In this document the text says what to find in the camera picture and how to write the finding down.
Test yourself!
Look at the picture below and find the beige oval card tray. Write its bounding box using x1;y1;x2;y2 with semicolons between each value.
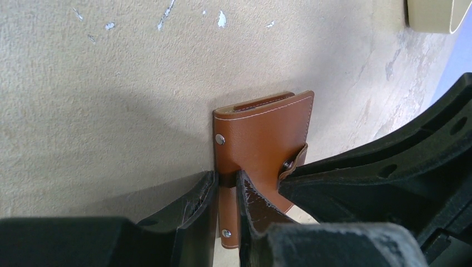
407;0;471;34

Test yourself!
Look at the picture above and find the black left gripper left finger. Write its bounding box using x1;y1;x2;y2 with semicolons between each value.
1;171;218;266

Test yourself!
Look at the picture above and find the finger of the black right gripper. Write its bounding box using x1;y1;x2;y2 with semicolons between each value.
291;72;471;177
279;121;471;262

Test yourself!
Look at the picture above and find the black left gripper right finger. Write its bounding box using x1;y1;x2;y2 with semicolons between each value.
235;171;428;266

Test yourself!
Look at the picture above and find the brown leather card holder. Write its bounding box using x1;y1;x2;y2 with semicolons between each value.
213;91;314;249

